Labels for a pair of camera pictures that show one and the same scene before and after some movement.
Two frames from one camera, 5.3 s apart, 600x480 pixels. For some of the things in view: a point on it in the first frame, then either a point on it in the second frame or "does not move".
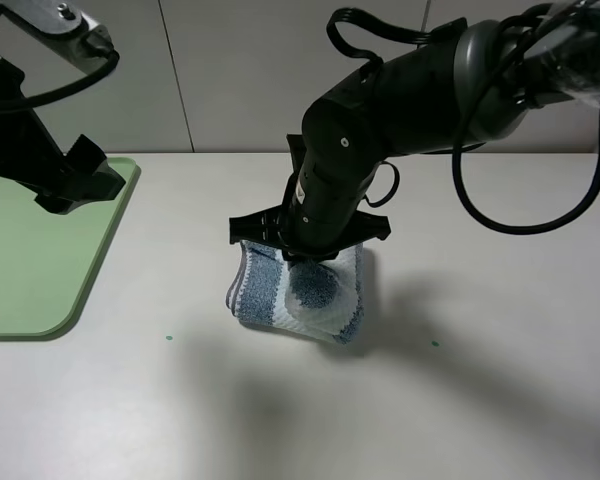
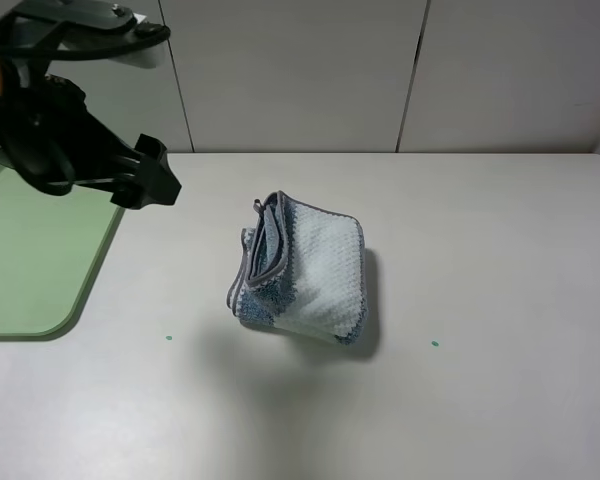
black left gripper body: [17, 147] → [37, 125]
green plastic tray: [37, 265] does not move
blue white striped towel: [322, 298] does not move
